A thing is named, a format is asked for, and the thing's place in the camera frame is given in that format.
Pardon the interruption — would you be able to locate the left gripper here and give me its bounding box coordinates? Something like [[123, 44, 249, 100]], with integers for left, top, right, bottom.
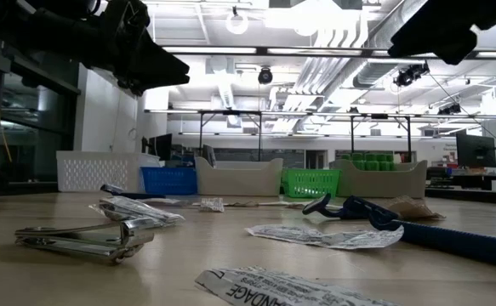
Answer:
[[102, 0, 191, 97]]

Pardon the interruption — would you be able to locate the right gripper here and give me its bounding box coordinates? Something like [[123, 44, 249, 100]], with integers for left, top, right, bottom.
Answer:
[[387, 0, 496, 65]]

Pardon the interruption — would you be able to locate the packaged nail clipper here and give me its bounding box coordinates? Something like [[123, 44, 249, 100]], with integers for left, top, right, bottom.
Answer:
[[88, 195, 186, 227]]

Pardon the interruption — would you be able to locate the silver nail clipper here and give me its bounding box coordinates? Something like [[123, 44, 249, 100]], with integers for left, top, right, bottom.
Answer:
[[14, 216, 156, 265]]

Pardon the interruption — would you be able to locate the black ceiling spotlight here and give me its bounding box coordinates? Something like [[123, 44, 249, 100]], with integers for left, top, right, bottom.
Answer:
[[392, 61, 430, 88], [437, 103, 462, 116]]

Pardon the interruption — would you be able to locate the black computer monitor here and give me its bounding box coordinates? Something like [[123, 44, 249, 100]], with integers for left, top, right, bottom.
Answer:
[[147, 133, 174, 162], [456, 133, 496, 169]]

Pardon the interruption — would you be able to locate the round ceiling lamp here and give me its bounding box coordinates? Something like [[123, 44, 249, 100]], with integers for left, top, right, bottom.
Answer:
[[225, 6, 250, 36]]

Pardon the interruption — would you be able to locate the blue plastic basket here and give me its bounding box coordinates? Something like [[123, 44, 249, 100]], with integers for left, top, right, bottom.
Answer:
[[140, 166, 198, 196]]

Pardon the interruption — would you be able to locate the white perforated plastic basket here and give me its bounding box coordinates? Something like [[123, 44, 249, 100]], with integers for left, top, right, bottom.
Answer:
[[55, 150, 162, 193]]

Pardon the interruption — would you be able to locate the long ceiling light bar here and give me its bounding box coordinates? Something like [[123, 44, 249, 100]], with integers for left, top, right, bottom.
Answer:
[[162, 45, 496, 60]]

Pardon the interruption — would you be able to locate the white plastic bin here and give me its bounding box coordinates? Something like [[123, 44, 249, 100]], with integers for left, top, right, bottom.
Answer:
[[194, 156, 284, 197], [328, 159, 429, 199]]

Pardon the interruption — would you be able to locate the green plastic basket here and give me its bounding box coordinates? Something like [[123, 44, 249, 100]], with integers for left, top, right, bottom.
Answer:
[[281, 168, 343, 199]]

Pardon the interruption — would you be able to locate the black metal rack frame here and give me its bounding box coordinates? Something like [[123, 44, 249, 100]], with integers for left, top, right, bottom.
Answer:
[[349, 112, 413, 163], [198, 109, 264, 162]]

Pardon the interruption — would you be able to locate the black ceiling camera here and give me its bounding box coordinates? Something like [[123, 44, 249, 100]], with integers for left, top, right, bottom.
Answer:
[[257, 66, 274, 86]]

